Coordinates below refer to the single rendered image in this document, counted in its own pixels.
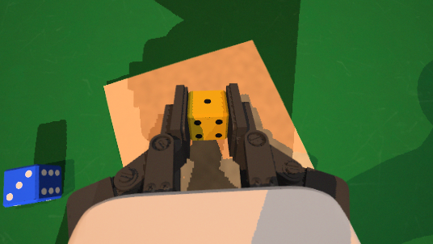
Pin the yellow die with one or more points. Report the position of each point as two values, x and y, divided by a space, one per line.
207 115

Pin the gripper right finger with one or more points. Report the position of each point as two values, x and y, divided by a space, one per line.
263 165

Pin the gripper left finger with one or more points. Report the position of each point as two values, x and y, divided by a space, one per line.
157 169

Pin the orange mat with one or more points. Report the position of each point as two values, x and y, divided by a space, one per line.
137 105

